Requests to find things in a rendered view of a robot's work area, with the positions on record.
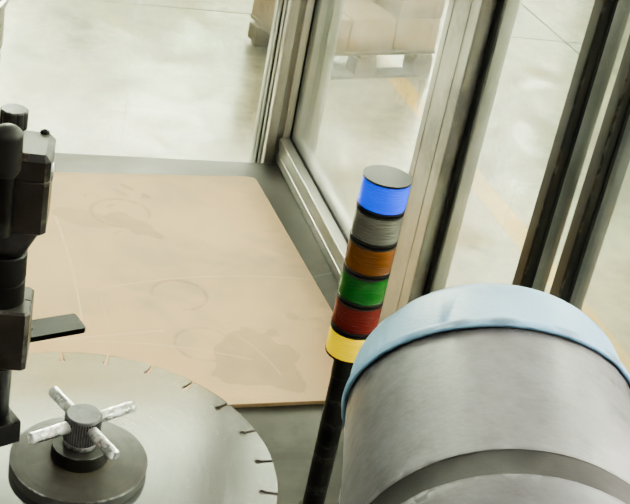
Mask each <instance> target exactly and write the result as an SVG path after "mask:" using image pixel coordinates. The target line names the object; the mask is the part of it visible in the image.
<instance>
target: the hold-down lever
mask: <svg viewBox="0 0 630 504"><path fill-rule="evenodd" d="M23 142H24V133H23V131H22V130H21V128H19V127H18V126H17V125H15V124H12V123H2V124H0V239H6V238H8V237H9V236H10V234H11V221H12V207H13V192H14V178H15V177H16V176H17V175H18V174H19V172H20V171H21V165H22V156H23Z"/></svg>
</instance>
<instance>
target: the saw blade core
mask: <svg viewBox="0 0 630 504"><path fill-rule="evenodd" d="M62 355H63V360H64V362H61V361H60V353H59V352H40V353H28V358H27V364H26V369H24V370H22V371H13V370H12V376H11V390H10V403H9V407H10V408H11V410H12V411H13V412H14V413H15V414H16V416H17V417H18V418H19V419H20V421H21V429H20V434H21V433H22V432H23V431H24V430H26V429H27V428H29V427H31V426H32V425H34V424H37V423H39V422H42V421H45V420H48V419H52V418H57V417H65V412H64V411H63V410H62V409H61V408H60V407H59V406H58V404H57V403H56V402H55V401H54V400H53V399H52V398H51V397H50V396H49V394H48V393H49V390H50V389H51V388H52V387H54V386H57V387H59V388H60V389H61V390H62V392H63V393H64V394H65V395H66V396H67V397H68V398H69V399H70V400H71V401H72V402H73V403H74V404H75V405H76V404H81V403H85V404H90V405H93V406H95V407H97V408H98V409H99V410H103V409H106V408H109V407H113V406H116V405H119V404H122V403H125V402H129V401H132V402H134V403H135V405H136V410H135V412H134V413H131V414H128V415H125V416H122V417H119V418H115V419H112V420H109V421H108V422H111V423H114V424H116V425H118V426H120V427H122V428H124V429H126V430H127V431H129V432H130V433H131V434H133V435H134V436H135V437H136V438H137V439H138V440H139V441H140V442H141V444H142V445H143V447H144V449H145V451H146V454H147V458H148V466H147V473H146V478H145V481H144V484H143V485H142V487H141V488H140V490H139V491H138V492H137V493H136V494H135V495H134V496H133V497H131V498H130V499H129V500H127V501H125V502H124V503H122V504H277V499H278V482H277V475H276V471H275V467H274V464H273V462H272V458H271V456H270V453H269V451H268V449H267V447H266V445H265V444H264V442H263V440H262V439H261V437H260V436H259V434H258V433H257V432H255V429H254V428H253V427H252V425H251V424H250V423H249V422H248V421H247V420H246V419H245V418H244V417H243V416H242V415H241V414H240V413H239V412H238V411H237V410H236V409H235V408H233V407H232V406H231V405H227V402H226V401H225V400H223V399H222V398H220V397H219V396H217V395H216V394H214V393H213V392H211V391H210V390H208V389H206V388H205V387H203V386H201V385H199V384H197V383H194V384H192V381H191V380H189V379H187V378H185V377H183V376H180V375H178V374H176V373H173V372H170V371H168V370H165V369H162V368H159V367H156V366H154V367H153V368H152V370H151V371H150V374H145V373H147V372H148V370H149V369H150V368H151V365H150V364H146V363H143V362H139V361H135V360H130V359H126V358H121V357H115V356H109V359H108V365H104V363H105V359H106V355H102V354H93V353H81V352H63V353H62ZM190 384H192V385H191V386H189V385H190ZM188 386H189V388H188V389H187V390H185V389H183V388H186V387H188ZM226 405H227V406H226ZM223 406H225V407H223ZM221 407H223V408H221ZM216 408H218V409H219V408H221V410H216ZM250 432H252V433H250ZM240 433H243V434H245V433H247V434H246V435H241V434H240ZM11 446H12V444H9V445H6V446H2V447H0V504H40V503H37V502H35V501H34V500H32V499H30V498H29V497H27V496H26V495H25V494H23V493H22V492H21V491H20V490H19V489H18V488H17V487H16V485H15V484H14V482H13V481H12V479H11V476H10V473H9V454H10V449H11ZM255 462H260V464H257V463H255ZM264 462H266V463H264ZM259 492H263V493H265V494H263V495H262V494H260V493H259Z"/></svg>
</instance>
